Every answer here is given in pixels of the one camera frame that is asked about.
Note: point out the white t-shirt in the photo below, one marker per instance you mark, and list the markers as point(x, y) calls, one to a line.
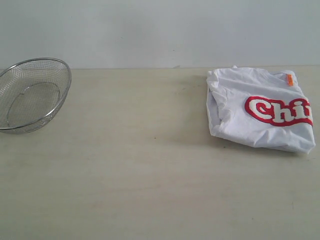
point(259, 109)

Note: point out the metal mesh basket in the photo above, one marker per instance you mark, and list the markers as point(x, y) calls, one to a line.
point(31, 93)

